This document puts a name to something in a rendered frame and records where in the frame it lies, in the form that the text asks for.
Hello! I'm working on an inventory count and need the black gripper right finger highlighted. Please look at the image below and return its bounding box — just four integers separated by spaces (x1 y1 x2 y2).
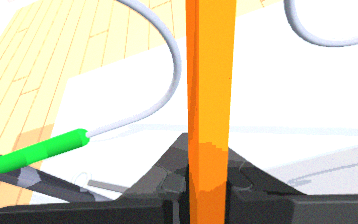
224 147 358 224

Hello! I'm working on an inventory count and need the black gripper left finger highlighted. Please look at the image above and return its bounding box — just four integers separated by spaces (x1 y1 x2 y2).
0 132 190 224

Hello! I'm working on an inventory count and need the orange handle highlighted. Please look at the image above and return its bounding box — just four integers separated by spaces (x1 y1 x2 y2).
185 0 236 224

